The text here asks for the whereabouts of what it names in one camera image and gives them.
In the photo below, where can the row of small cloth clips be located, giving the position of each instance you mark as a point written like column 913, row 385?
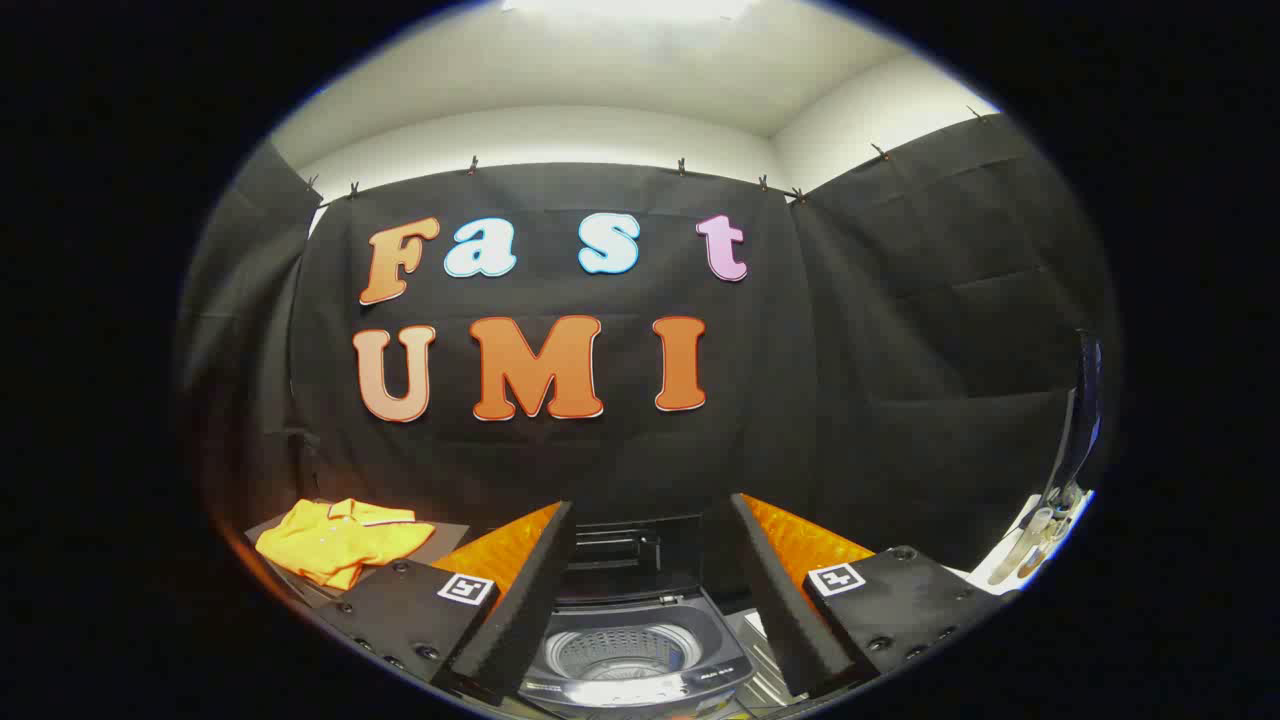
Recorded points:
column 473, row 163

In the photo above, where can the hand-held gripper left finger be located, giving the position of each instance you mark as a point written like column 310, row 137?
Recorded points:
column 520, row 610

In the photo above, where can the yellow polo shirt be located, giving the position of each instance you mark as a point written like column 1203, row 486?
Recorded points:
column 335, row 545

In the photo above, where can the dark grey washing machine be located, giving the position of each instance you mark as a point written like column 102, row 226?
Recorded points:
column 715, row 628

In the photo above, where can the black computer monitor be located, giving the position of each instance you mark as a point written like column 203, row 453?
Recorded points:
column 1085, row 400

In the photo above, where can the clear plastic bottle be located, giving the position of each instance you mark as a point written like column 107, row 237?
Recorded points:
column 1020, row 548

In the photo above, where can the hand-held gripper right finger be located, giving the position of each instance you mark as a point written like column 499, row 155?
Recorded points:
column 790, row 610

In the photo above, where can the small grey cabinet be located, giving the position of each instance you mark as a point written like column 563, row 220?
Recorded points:
column 447, row 535

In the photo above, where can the silver metal box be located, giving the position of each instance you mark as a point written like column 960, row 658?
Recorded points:
column 758, row 668

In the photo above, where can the black backdrop cloth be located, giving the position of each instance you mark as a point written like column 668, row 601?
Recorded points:
column 620, row 460

